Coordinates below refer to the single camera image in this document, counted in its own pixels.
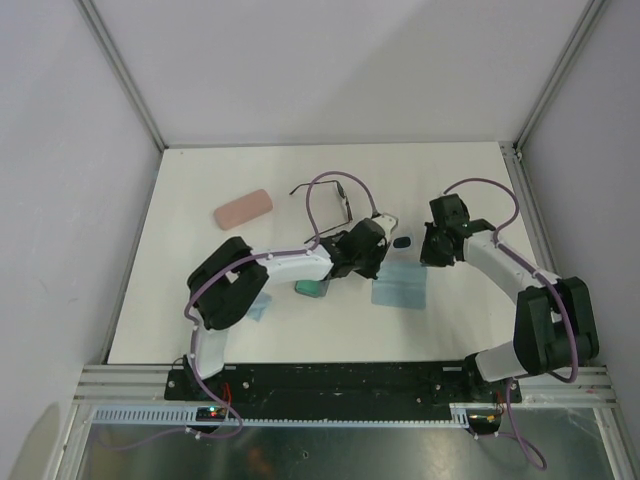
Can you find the white frame sunglasses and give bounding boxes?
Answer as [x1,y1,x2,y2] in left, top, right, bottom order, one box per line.
[389,233,415,253]

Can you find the light blue cleaning cloth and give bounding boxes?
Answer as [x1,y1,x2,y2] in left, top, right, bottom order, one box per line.
[371,261,427,310]

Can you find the blue-grey glasses case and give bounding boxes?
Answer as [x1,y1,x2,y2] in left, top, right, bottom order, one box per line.
[294,280,330,299]

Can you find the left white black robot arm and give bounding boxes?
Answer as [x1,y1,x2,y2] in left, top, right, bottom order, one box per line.
[184,214,398,400]

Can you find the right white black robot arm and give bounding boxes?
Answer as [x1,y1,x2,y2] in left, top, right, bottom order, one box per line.
[420,194,600,401]

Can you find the pink glasses case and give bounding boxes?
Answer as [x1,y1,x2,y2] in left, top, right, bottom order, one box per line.
[214,189,273,231]

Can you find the small blue crumpled cloth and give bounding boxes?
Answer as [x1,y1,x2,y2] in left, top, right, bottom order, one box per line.
[246,292,272,322]

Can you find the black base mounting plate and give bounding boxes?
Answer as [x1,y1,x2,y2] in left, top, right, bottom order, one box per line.
[164,361,521,416]

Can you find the small circuit board with leds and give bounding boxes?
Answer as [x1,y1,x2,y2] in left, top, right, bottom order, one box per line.
[195,406,228,422]

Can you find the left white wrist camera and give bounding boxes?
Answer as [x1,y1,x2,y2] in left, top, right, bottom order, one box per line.
[372,213,399,238]

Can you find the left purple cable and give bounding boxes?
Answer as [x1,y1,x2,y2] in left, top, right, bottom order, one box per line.
[183,170,381,441]

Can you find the purple cable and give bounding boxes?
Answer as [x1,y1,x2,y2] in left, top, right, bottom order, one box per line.
[442,177,581,471]
[183,170,381,441]

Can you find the brown thin-frame glasses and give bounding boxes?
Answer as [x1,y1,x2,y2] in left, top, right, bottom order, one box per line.
[315,179,354,237]

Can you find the white slotted cable duct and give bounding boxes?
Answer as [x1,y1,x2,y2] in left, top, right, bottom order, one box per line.
[92,405,479,428]

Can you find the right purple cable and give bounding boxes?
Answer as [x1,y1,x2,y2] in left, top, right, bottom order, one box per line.
[442,177,581,471]

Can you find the right aluminium frame post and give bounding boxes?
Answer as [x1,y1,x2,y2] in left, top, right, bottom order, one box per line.
[512,0,610,151]

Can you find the aluminium frame post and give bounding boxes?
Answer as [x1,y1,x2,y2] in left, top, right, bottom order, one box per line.
[512,0,610,151]
[74,0,167,152]

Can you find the left aluminium frame post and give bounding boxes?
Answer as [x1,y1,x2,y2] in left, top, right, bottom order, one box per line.
[74,0,167,152]

